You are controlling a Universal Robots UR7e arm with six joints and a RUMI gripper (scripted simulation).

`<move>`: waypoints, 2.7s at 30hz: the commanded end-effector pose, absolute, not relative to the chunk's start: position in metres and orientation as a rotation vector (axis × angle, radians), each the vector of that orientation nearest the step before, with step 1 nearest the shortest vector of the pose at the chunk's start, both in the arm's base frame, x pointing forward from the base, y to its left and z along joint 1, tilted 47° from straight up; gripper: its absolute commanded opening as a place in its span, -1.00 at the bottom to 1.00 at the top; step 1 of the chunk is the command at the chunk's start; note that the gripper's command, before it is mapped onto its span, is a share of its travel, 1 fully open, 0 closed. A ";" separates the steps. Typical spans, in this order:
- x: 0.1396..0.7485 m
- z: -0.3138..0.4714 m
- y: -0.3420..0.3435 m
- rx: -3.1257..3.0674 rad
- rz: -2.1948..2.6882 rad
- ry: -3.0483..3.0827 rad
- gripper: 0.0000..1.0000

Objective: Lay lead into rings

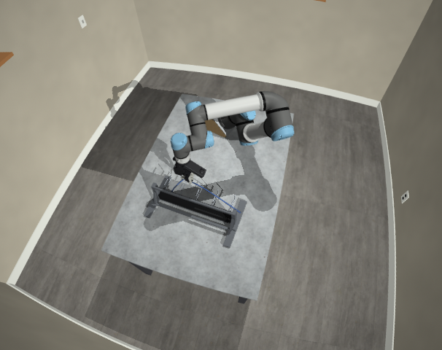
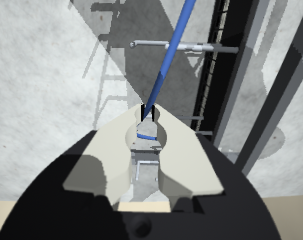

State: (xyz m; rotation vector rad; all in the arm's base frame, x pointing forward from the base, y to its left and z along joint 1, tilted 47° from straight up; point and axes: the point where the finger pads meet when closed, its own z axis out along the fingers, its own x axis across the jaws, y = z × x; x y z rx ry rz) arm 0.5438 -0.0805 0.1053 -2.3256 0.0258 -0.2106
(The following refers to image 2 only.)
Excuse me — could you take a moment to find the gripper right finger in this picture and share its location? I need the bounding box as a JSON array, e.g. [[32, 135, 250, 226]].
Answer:
[[152, 103, 282, 240]]

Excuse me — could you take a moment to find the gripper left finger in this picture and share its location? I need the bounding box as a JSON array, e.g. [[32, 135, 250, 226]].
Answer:
[[0, 103, 145, 240]]

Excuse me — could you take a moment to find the dark grey free-standing rack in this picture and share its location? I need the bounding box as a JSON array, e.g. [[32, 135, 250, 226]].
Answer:
[[131, 0, 303, 180]]

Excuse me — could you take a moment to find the blue cable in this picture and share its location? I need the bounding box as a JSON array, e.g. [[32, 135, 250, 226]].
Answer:
[[137, 0, 196, 141]]

